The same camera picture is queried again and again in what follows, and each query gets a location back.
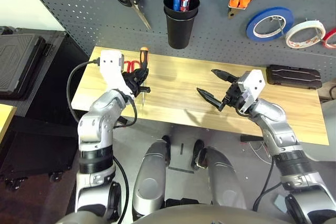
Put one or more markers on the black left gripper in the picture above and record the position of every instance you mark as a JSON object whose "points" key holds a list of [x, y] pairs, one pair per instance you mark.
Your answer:
{"points": [[134, 86]]}

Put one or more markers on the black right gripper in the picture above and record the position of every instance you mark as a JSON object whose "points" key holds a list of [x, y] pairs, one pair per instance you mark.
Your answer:
{"points": [[235, 95]]}

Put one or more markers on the white tape roll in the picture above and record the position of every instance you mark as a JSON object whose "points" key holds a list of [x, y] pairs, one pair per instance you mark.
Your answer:
{"points": [[290, 41]]}

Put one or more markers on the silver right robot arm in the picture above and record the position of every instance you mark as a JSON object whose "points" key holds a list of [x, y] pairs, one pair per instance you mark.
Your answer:
{"points": [[275, 124]]}

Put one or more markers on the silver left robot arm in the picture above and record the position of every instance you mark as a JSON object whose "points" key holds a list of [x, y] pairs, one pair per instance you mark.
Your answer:
{"points": [[94, 129]]}

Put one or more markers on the black plastic cup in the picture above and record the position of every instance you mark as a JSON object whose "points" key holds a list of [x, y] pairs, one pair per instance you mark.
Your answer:
{"points": [[181, 32]]}

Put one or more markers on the blue tape roll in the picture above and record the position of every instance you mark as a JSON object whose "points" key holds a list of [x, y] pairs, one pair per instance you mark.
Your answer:
{"points": [[250, 31]]}

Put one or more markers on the short black floor tape strip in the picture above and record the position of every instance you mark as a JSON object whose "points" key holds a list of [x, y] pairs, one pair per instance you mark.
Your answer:
{"points": [[182, 148]]}

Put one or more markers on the small black tool case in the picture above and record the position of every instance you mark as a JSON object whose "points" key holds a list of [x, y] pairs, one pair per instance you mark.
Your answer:
{"points": [[291, 77]]}

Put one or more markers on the black cabinet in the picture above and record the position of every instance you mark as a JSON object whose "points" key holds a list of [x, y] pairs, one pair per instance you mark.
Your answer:
{"points": [[68, 48]]}

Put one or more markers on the silver single peg hook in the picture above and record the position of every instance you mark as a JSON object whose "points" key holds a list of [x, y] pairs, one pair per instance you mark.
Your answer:
{"points": [[282, 27]]}

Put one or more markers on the long black floor tape strip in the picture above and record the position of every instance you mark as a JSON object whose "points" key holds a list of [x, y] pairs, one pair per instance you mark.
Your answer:
{"points": [[181, 169]]}

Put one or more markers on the grey right robot leg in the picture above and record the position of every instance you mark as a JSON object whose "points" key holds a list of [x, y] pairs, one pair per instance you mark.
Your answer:
{"points": [[225, 176]]}

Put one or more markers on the grey robot leg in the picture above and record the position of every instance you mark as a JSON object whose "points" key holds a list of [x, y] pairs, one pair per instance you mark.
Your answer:
{"points": [[149, 176], [225, 176]]}

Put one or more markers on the grey left robot leg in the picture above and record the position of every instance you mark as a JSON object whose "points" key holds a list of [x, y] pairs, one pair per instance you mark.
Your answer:
{"points": [[149, 176]]}

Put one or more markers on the brown cardboard box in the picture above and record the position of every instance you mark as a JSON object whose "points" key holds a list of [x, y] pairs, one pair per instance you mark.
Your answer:
{"points": [[328, 91]]}

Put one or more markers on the large black hard case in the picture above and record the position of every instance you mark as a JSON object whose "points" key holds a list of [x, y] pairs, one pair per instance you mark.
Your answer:
{"points": [[18, 61]]}

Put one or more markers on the red tape roll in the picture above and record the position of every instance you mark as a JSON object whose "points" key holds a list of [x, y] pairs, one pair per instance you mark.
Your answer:
{"points": [[332, 32]]}

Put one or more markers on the grey flat plate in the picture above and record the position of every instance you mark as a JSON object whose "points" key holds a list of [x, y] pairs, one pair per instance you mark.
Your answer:
{"points": [[281, 203]]}

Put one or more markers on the grey robot torso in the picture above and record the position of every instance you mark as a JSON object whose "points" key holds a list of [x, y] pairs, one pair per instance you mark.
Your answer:
{"points": [[183, 216]]}

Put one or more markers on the yellow wooden side table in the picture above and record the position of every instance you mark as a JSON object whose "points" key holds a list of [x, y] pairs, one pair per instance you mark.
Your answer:
{"points": [[5, 119]]}

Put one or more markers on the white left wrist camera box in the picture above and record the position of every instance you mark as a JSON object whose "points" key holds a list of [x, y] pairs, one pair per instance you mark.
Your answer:
{"points": [[111, 66]]}

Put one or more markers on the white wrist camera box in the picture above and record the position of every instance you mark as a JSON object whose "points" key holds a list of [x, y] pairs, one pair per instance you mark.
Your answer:
{"points": [[111, 66], [253, 85]]}

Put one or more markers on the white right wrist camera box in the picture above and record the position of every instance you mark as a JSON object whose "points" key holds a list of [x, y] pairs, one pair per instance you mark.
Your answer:
{"points": [[253, 85]]}

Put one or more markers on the black table bracket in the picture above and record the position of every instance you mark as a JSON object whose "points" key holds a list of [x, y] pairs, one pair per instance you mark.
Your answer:
{"points": [[250, 138]]}

